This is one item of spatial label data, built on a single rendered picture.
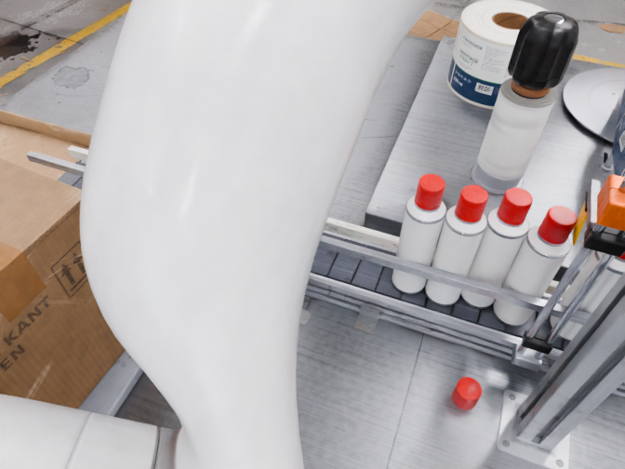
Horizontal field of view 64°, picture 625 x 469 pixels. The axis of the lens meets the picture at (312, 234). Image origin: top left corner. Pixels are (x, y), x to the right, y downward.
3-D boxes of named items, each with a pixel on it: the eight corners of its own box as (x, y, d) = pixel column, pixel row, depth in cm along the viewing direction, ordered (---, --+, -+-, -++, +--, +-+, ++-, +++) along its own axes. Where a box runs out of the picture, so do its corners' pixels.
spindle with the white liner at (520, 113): (524, 168, 94) (590, 9, 72) (518, 200, 88) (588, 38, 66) (475, 157, 96) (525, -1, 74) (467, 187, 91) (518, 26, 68)
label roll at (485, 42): (554, 105, 107) (581, 41, 97) (464, 113, 106) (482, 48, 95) (516, 58, 120) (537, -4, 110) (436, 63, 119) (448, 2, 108)
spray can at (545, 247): (535, 310, 73) (593, 212, 58) (519, 334, 71) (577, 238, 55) (501, 291, 76) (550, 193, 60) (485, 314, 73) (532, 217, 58)
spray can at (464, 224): (462, 284, 76) (500, 185, 61) (455, 311, 73) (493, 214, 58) (429, 274, 78) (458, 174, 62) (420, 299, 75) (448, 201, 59)
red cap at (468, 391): (448, 388, 71) (453, 377, 68) (472, 384, 71) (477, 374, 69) (456, 411, 69) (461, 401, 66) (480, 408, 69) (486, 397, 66)
